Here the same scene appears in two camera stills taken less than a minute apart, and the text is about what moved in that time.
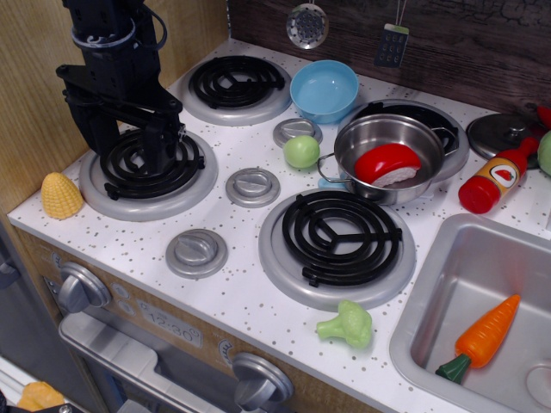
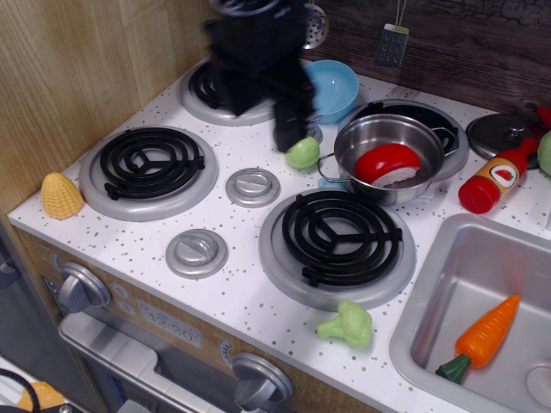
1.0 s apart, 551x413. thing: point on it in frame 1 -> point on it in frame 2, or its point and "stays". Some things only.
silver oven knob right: (258, 383) stays
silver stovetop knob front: (196, 254) stays
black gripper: (119, 81) -> (255, 59)
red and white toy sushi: (386, 164) stays
